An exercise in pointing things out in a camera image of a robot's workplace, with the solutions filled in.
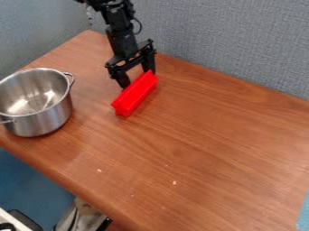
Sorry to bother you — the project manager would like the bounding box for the red star-shaped block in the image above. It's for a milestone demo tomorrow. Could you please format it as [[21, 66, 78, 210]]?
[[111, 70, 158, 117]]

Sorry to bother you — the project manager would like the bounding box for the stainless steel pot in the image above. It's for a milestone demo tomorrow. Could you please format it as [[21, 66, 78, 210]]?
[[0, 68, 76, 137]]

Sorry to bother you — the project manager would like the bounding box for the metal table leg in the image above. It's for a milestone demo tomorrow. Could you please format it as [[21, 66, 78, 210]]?
[[52, 198, 112, 231]]

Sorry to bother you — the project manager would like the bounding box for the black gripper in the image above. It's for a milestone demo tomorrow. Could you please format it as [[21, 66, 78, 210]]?
[[106, 39, 155, 88]]

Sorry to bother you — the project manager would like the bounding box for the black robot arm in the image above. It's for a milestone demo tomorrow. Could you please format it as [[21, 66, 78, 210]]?
[[75, 0, 155, 88]]

